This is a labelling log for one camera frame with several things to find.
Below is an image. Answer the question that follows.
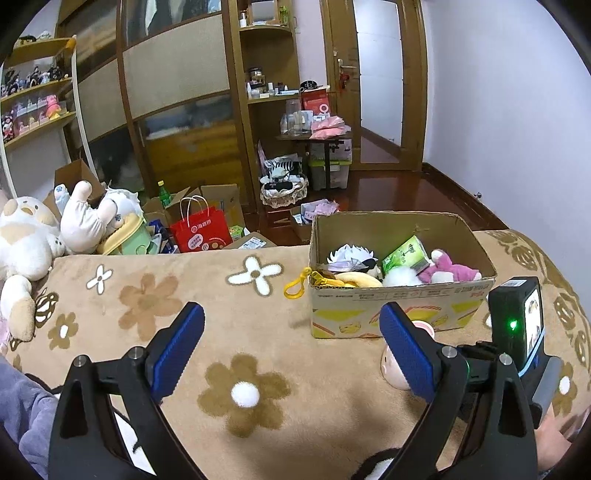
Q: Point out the pink strawberry bear plush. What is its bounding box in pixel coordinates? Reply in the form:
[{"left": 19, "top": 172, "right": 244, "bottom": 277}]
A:
[{"left": 418, "top": 249, "right": 482, "bottom": 284}]

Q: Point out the white fluffy plush ball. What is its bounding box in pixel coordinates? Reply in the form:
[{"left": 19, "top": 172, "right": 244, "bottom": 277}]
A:
[{"left": 383, "top": 266, "right": 423, "bottom": 288}]

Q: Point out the green tissue pack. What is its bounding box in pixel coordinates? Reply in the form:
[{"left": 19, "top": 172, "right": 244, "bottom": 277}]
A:
[{"left": 382, "top": 235, "right": 431, "bottom": 274}]

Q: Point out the white haired purple doll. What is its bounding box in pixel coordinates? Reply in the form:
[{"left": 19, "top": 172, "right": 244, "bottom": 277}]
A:
[{"left": 327, "top": 244, "right": 383, "bottom": 280}]

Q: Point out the person's right hand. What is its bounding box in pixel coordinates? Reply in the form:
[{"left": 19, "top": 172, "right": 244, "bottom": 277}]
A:
[{"left": 535, "top": 405, "right": 590, "bottom": 475}]

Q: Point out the purple clothed leg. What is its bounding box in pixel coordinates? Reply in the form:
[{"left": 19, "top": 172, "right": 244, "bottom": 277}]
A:
[{"left": 1, "top": 357, "right": 57, "bottom": 479}]

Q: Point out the pink swirl roll plush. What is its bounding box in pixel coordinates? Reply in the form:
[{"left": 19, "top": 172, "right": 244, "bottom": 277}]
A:
[{"left": 382, "top": 322, "right": 434, "bottom": 398}]

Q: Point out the floral beige blanket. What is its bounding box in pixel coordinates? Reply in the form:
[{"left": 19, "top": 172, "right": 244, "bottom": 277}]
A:
[{"left": 0, "top": 227, "right": 591, "bottom": 480}]

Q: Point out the open cardboard box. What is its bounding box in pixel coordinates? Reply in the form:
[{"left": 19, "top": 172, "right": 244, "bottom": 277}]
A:
[{"left": 308, "top": 211, "right": 497, "bottom": 339}]

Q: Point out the green yellow plush bag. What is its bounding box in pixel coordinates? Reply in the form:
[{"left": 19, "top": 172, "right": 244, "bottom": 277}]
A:
[{"left": 96, "top": 213, "right": 159, "bottom": 255}]

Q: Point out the large cream duck plush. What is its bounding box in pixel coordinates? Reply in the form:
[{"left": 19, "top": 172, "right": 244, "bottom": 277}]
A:
[{"left": 1, "top": 196, "right": 65, "bottom": 342}]

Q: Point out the white pink elephant plush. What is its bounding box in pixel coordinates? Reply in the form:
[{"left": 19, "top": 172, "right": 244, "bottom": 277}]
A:
[{"left": 60, "top": 180, "right": 117, "bottom": 254}]

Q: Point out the red paper shopping bag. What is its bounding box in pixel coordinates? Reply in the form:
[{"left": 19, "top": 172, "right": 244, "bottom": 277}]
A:
[{"left": 170, "top": 195, "right": 232, "bottom": 253}]

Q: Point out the green glass bottle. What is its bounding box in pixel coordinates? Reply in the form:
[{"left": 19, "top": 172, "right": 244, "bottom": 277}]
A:
[{"left": 157, "top": 180, "right": 172, "bottom": 208}]

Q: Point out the labelled parcel box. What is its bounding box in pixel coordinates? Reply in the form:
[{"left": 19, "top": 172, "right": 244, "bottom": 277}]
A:
[{"left": 226, "top": 232, "right": 276, "bottom": 250}]

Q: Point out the brown carton by shelf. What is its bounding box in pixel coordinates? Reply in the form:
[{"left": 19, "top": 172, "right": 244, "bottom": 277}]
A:
[{"left": 43, "top": 159, "right": 105, "bottom": 220}]

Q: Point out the small carton with packets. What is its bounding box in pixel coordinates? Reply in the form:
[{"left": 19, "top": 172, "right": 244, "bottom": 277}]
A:
[{"left": 290, "top": 199, "right": 339, "bottom": 243}]

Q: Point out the brown floor carton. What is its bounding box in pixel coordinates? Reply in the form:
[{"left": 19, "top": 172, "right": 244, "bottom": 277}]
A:
[{"left": 142, "top": 184, "right": 245, "bottom": 227}]

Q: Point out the clear storage bin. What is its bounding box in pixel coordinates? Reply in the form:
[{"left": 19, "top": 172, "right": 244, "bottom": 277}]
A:
[{"left": 308, "top": 159, "right": 352, "bottom": 191}]

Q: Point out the lace basket with plush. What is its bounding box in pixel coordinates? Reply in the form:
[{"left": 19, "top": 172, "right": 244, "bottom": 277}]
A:
[{"left": 259, "top": 154, "right": 308, "bottom": 209}]

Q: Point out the white toy shelf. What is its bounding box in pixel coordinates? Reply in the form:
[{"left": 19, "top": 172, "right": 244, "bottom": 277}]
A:
[{"left": 1, "top": 36, "right": 96, "bottom": 197}]

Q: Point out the pink folded cloth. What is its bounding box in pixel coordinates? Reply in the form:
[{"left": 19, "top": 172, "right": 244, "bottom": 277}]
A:
[{"left": 311, "top": 116, "right": 351, "bottom": 140}]

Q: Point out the small black side table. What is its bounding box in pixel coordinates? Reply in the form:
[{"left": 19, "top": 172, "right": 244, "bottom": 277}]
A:
[{"left": 276, "top": 134, "right": 353, "bottom": 183}]

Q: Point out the red gift box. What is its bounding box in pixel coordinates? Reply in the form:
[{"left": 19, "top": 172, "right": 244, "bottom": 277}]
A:
[{"left": 301, "top": 87, "right": 331, "bottom": 116}]

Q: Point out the large wooden wardrobe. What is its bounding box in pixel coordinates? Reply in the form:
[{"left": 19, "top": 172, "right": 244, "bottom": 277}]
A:
[{"left": 56, "top": 1, "right": 300, "bottom": 212}]

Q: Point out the black camera with screen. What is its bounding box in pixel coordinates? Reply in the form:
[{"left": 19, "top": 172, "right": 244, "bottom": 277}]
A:
[{"left": 488, "top": 276, "right": 545, "bottom": 376}]

